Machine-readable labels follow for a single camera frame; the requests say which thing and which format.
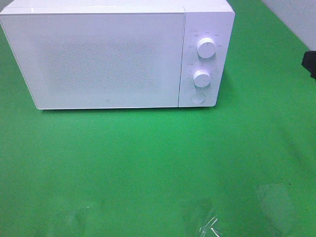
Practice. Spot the round white door release button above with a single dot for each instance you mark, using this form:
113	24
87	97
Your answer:
198	98

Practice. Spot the white microwave knob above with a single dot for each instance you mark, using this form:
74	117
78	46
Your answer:
206	47
201	78

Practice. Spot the white microwave door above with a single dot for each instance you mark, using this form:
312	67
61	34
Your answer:
91	61

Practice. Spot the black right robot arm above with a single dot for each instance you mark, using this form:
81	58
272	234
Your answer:
309	62

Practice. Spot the white microwave oven body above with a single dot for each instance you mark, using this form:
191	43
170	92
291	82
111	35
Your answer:
203	18

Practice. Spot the clear tape patch on table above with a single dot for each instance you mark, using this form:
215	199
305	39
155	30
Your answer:
200	218

